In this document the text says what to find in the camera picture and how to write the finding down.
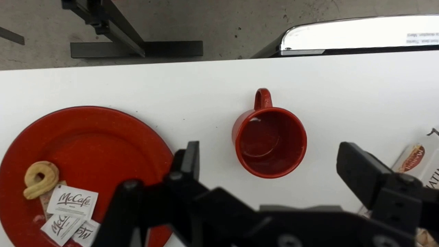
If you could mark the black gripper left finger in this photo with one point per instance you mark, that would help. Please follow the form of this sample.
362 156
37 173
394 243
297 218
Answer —
188 159

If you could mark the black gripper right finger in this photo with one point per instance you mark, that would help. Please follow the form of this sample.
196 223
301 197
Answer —
365 175

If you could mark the red ceramic cup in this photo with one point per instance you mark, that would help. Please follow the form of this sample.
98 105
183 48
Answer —
269 141

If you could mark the red round plate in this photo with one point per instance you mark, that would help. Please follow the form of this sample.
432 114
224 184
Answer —
91 145

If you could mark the black metal work table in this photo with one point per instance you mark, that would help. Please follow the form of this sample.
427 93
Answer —
132 42

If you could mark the large white McCafe sugar packet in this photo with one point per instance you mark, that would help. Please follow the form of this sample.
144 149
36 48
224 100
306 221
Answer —
73 200

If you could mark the white printed coffee bag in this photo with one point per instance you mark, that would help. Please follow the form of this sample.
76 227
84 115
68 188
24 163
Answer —
423 155

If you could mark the pretzel shaped cookie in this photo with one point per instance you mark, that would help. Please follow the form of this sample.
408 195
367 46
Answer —
40 178

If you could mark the glossy white panel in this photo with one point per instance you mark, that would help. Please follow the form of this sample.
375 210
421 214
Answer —
365 34

